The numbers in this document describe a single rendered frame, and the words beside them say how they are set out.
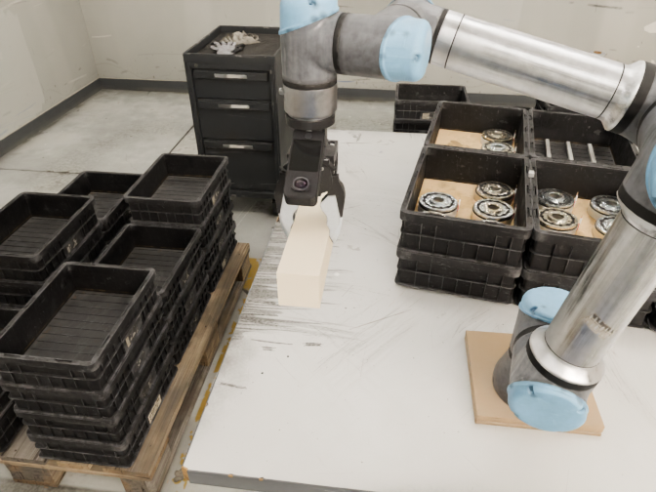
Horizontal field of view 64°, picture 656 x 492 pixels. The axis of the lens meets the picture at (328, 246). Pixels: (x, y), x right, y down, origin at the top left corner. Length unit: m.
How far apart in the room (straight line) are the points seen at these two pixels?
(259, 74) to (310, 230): 1.87
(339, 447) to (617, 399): 0.58
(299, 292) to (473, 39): 0.42
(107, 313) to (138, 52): 3.70
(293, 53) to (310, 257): 0.28
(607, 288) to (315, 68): 0.48
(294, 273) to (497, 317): 0.71
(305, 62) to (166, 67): 4.43
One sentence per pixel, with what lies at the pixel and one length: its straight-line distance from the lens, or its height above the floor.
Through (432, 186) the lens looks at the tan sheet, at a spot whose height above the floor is 0.83.
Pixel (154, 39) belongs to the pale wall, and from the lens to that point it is 5.08.
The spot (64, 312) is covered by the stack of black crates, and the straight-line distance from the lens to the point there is 1.79.
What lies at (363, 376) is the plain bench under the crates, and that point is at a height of 0.70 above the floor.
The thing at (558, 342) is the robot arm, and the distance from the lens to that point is 0.85.
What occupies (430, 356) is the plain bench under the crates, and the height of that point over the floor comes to 0.70.
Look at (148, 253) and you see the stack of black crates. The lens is 2.14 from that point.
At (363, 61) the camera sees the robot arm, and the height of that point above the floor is 1.38.
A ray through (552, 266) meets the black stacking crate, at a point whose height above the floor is 0.84.
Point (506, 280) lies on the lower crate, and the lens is 1.33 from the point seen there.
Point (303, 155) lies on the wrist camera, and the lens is 0.73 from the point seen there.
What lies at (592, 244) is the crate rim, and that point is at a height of 0.92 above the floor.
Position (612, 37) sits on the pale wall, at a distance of 4.90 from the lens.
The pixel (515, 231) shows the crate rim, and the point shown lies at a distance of 1.24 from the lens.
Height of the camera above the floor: 1.56
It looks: 35 degrees down
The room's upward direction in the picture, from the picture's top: straight up
